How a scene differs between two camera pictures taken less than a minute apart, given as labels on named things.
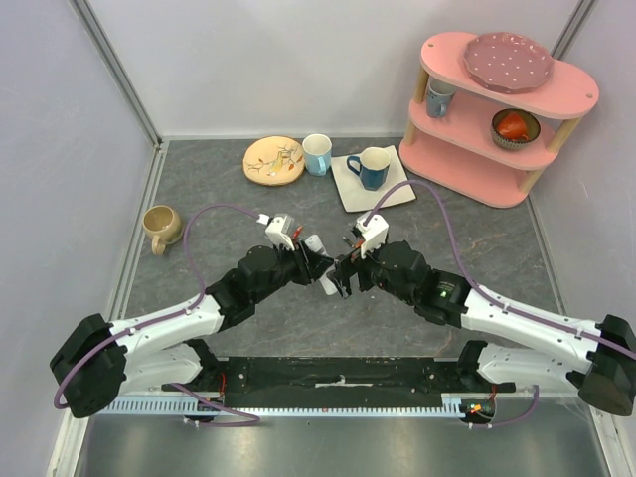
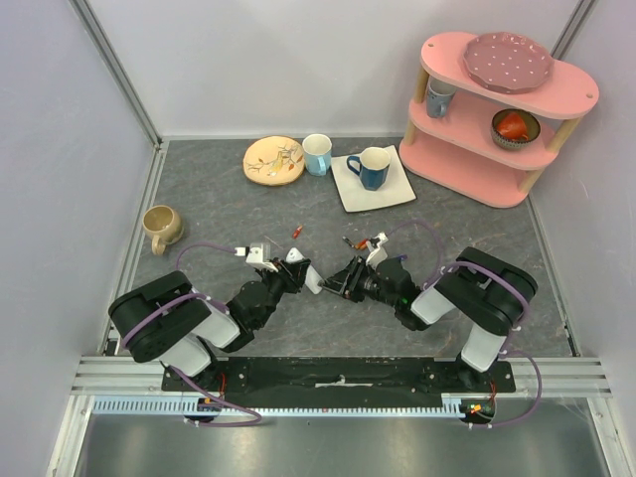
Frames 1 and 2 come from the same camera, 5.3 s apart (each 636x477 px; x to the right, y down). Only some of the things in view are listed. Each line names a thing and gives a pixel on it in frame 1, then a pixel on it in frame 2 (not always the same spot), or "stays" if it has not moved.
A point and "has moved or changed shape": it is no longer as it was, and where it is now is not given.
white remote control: [313, 241] has moved or changed shape
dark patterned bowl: [533, 128] stays
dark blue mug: [374, 165] stays
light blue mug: [317, 149] stays
